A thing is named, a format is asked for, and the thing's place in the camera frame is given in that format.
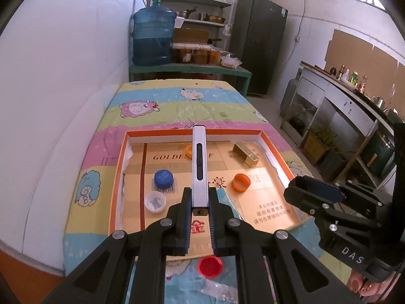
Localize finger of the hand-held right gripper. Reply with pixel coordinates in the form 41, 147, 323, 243
284, 177, 380, 232
302, 177, 394, 208

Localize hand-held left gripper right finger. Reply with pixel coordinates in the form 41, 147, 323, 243
207, 187, 364, 304

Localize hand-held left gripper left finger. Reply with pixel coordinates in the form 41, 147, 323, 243
41, 187, 193, 304

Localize orange cardboard box lid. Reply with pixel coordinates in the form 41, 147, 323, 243
108, 128, 312, 260

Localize white bottle cap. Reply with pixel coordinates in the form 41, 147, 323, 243
144, 191, 167, 213

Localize small gold box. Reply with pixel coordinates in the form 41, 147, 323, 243
233, 141, 260, 169

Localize person's right hand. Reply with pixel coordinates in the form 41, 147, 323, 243
346, 274, 385, 296

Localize red bottle cap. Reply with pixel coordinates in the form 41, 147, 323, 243
198, 256, 224, 279

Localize yellow crate with plants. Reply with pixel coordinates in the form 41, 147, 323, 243
302, 126, 337, 165

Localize blue bottle cap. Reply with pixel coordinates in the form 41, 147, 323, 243
154, 170, 174, 187

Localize clear plastic wrapper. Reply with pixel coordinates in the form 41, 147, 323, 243
199, 283, 239, 303

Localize green metal container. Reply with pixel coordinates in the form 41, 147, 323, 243
361, 130, 396, 178

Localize grey counter cabinet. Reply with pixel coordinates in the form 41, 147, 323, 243
280, 61, 405, 191

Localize row of condiment bottles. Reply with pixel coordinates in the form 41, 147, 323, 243
329, 64, 369, 95

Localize printed cartoon blanket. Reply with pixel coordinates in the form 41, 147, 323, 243
63, 79, 352, 304

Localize dark green refrigerator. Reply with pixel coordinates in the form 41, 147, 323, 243
228, 0, 288, 97

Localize green table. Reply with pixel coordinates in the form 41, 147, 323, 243
128, 63, 253, 97

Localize brown cardboard carton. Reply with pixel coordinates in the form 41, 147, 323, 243
174, 28, 210, 43

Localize blue water jug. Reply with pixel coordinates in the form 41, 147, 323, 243
132, 0, 178, 67

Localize cardboard sheets on wall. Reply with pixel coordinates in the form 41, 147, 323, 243
324, 29, 405, 80

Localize wall shelf unit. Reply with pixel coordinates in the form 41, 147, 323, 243
144, 0, 238, 67

